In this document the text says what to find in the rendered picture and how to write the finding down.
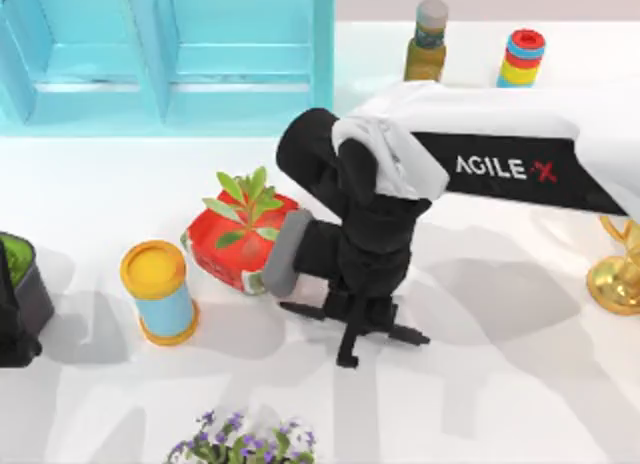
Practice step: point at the yellow and blue can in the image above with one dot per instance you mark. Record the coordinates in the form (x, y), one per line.
(165, 304)

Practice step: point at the dark grey pot, green plant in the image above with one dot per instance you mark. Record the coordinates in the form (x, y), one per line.
(30, 289)

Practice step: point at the stack of coloured rings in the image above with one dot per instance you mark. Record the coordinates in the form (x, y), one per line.
(520, 64)

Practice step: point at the purple flower plant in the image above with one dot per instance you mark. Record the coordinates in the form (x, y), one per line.
(240, 444)

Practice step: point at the gold trophy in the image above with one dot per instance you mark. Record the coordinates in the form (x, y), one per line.
(617, 284)

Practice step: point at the light blue rack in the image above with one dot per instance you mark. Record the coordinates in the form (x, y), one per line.
(150, 59)

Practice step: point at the red pot with green plant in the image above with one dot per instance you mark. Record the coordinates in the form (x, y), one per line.
(225, 249)

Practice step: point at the olive bottle with grey cap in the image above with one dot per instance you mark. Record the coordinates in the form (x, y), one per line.
(425, 54)

